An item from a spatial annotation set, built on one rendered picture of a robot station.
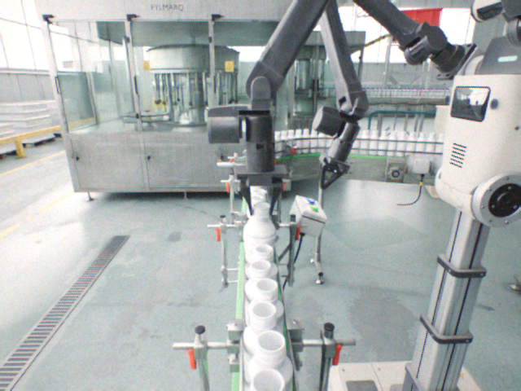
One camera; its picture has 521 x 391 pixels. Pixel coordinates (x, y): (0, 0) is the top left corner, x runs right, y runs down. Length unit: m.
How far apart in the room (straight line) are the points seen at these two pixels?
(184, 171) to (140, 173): 0.56
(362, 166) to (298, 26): 1.81
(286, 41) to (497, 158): 0.62
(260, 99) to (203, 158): 3.50
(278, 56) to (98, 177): 4.04
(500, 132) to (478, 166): 0.10
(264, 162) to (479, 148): 0.59
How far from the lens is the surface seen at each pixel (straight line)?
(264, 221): 0.66
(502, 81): 0.96
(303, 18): 0.61
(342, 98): 0.97
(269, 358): 0.44
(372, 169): 2.35
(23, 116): 9.43
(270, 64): 0.59
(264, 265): 0.60
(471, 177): 1.01
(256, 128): 0.59
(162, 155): 4.15
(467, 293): 1.22
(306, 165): 2.29
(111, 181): 4.45
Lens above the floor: 1.48
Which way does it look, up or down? 20 degrees down
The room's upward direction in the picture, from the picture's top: straight up
